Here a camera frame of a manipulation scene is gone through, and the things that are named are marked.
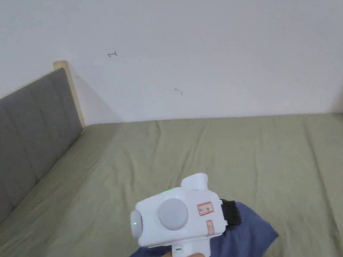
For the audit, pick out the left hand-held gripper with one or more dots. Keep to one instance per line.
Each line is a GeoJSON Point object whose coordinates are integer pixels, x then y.
{"type": "Point", "coordinates": [173, 215]}

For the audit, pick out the dark blue shirt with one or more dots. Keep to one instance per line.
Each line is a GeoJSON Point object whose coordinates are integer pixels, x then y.
{"type": "Point", "coordinates": [247, 239]}

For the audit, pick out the bed with pale green sheet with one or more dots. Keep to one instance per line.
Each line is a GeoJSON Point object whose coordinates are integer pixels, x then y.
{"type": "Point", "coordinates": [252, 163]}

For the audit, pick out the grey padded headboard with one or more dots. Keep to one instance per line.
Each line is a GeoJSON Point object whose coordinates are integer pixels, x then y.
{"type": "Point", "coordinates": [19, 132]}

